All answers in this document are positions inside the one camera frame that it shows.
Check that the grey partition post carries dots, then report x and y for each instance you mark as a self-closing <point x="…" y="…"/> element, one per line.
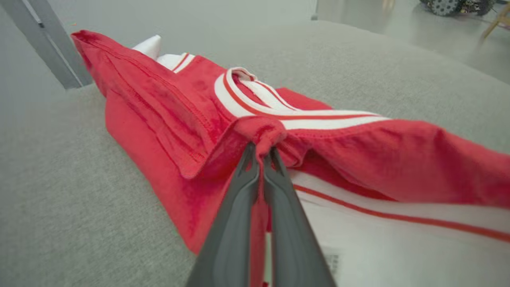
<point x="63" y="48"/>
<point x="36" y="44"/>

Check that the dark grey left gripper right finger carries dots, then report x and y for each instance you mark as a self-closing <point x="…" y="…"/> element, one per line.
<point x="295" y="255"/>

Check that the red garment with striped ribbing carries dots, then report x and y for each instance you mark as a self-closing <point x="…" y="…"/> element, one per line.
<point x="159" y="119"/>

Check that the light wooden chair leg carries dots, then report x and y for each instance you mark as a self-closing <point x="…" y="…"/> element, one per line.
<point x="496" y="23"/>

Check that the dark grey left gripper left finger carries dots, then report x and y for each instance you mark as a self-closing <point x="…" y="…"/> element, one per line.
<point x="227" y="247"/>

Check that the dark perforated wheeled machine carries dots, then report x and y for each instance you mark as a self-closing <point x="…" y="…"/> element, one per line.
<point x="444" y="6"/>

